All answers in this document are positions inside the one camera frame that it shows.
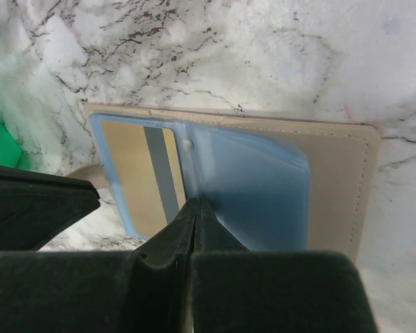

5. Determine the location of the beige card holder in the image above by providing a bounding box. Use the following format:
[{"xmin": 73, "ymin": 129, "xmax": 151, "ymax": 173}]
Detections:
[{"xmin": 72, "ymin": 104, "xmax": 381, "ymax": 260}]

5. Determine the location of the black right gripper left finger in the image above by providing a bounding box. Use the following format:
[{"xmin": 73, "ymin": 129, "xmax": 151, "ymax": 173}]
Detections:
[{"xmin": 0, "ymin": 199, "xmax": 198, "ymax": 332}]

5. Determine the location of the green plastic bin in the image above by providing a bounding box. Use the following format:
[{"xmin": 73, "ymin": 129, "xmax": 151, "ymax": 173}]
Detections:
[{"xmin": 0, "ymin": 89, "xmax": 24, "ymax": 169}]

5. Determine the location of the gold card in holder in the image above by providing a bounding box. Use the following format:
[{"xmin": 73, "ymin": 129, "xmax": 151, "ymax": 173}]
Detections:
[{"xmin": 101, "ymin": 121, "xmax": 186, "ymax": 239}]

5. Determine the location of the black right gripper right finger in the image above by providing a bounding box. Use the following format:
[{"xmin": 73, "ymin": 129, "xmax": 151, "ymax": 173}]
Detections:
[{"xmin": 191, "ymin": 199, "xmax": 377, "ymax": 332}]

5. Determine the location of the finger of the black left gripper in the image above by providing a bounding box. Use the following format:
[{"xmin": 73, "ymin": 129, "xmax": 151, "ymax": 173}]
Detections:
[{"xmin": 0, "ymin": 165, "xmax": 101, "ymax": 251}]

